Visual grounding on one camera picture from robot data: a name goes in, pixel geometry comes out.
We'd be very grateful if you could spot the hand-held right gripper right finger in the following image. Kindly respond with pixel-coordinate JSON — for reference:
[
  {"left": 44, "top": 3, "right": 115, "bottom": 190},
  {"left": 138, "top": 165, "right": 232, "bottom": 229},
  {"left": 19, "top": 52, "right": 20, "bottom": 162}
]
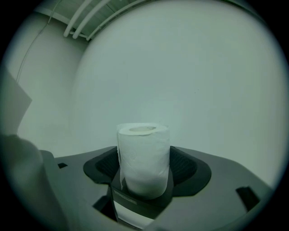
[{"left": 153, "top": 145, "right": 274, "bottom": 231}]

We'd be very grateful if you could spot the person's grey shirt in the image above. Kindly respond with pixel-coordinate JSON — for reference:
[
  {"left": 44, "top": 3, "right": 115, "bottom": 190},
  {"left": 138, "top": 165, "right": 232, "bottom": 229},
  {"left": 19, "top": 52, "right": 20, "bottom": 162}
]
[{"left": 0, "top": 65, "right": 46, "bottom": 228}]

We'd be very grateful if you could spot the thin white ceiling pipe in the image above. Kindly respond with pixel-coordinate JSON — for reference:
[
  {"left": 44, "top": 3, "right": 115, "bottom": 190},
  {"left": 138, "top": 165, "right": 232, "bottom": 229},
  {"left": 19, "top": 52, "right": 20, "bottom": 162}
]
[{"left": 87, "top": 0, "right": 145, "bottom": 42}]

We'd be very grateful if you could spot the white toilet paper roll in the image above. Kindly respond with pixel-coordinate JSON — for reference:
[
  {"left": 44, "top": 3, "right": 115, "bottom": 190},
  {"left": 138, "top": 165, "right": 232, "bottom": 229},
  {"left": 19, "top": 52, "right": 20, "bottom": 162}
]
[{"left": 116, "top": 122, "right": 170, "bottom": 200}]

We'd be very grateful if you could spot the thin grey wall cable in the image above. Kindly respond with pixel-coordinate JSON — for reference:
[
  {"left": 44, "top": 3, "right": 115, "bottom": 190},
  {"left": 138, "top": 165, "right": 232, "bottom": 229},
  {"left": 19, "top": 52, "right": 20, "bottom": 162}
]
[{"left": 16, "top": 0, "right": 62, "bottom": 82}]

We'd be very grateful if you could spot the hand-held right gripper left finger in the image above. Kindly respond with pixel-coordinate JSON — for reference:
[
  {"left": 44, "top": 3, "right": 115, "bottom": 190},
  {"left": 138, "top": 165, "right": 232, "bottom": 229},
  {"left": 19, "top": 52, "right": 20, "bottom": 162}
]
[{"left": 40, "top": 146, "right": 136, "bottom": 231}]

